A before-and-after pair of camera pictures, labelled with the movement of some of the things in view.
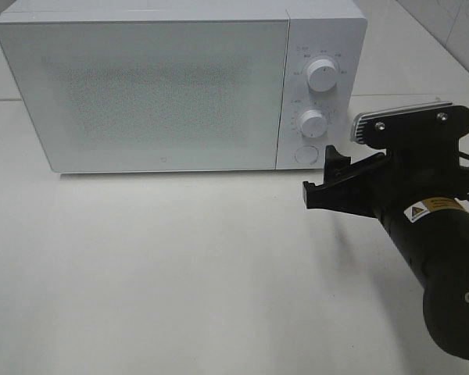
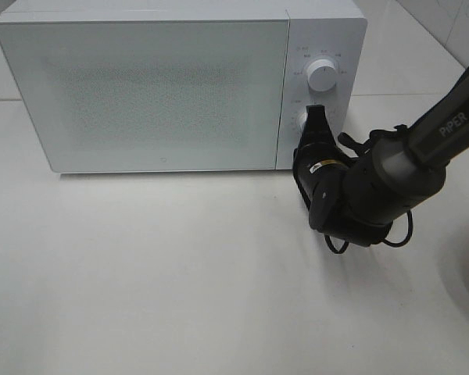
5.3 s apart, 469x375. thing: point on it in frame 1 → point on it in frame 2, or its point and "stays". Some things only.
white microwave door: (150, 94) stays
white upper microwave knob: (322, 75) stays
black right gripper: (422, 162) → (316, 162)
